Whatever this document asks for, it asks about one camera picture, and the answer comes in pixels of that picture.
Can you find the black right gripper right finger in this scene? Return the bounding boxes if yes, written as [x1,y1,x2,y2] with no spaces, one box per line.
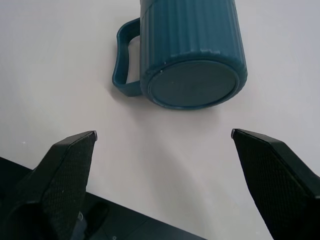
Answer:
[231,128,320,240]

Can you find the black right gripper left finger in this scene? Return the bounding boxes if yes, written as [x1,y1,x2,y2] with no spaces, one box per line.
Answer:
[0,130,98,240]

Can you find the teal ribbed plastic mug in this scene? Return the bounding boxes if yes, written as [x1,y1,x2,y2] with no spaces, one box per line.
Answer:
[111,0,249,111]

